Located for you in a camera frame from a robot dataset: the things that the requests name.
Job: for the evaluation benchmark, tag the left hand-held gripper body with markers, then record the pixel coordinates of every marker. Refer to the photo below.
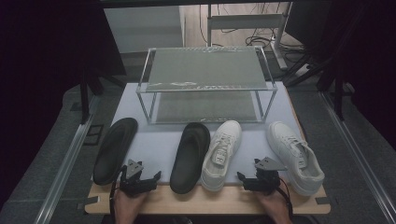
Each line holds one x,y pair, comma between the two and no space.
134,183

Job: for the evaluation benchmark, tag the person's right hand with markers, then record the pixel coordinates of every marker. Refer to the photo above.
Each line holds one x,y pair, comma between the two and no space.
278,207

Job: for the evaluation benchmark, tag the two-tier metal shoe rack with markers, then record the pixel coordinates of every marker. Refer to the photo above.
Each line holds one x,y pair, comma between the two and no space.
205,68

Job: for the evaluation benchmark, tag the person's left hand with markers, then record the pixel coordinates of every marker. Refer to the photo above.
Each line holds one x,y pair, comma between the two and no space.
126,207

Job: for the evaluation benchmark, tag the aluminium rail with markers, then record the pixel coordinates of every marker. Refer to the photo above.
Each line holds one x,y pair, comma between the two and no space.
65,168
358,155

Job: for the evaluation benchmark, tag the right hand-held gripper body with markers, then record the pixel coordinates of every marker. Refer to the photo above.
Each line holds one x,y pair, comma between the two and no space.
267,182

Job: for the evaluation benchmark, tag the white metal stand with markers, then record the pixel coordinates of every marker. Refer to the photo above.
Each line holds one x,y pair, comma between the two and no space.
246,21

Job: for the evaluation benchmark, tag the black stand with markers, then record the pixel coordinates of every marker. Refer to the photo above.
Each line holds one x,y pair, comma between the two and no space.
337,90
84,99

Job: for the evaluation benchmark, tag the white sneaker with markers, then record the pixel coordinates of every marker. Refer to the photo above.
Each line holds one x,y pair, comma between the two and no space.
221,155
295,155

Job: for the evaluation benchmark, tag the dark curtain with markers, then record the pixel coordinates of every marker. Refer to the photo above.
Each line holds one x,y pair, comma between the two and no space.
370,62
40,62

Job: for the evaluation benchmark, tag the black tape piece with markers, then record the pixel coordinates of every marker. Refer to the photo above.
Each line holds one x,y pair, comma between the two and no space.
323,200
88,202

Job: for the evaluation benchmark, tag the black slipper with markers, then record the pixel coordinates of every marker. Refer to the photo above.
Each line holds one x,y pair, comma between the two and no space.
189,158
113,152

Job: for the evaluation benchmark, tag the grey cabinet panel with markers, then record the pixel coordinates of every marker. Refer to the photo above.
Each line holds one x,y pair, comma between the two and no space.
143,29

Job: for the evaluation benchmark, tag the pale grey board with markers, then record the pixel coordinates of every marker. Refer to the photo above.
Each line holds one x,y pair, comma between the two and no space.
155,149

